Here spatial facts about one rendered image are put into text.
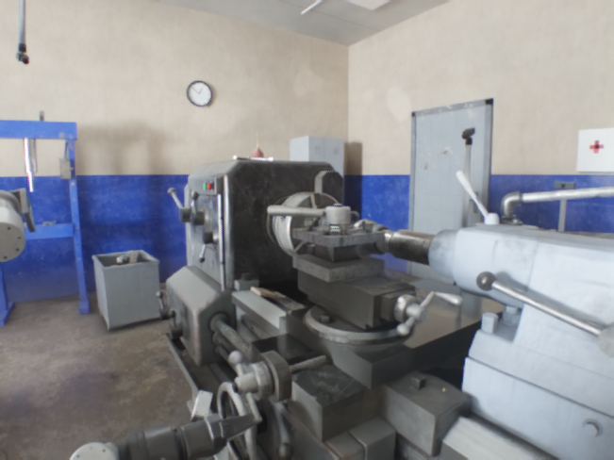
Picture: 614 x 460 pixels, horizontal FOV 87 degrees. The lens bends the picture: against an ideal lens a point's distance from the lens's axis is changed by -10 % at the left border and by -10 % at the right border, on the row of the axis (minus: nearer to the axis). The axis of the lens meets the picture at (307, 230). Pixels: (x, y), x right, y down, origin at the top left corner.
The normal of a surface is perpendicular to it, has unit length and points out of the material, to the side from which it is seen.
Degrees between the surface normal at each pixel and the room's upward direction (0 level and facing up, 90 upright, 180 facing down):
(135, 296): 90
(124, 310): 90
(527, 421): 90
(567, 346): 66
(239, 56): 90
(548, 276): 76
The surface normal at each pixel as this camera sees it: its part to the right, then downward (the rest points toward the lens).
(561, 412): -0.84, 0.07
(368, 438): 0.00, -0.99
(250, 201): 0.54, 0.11
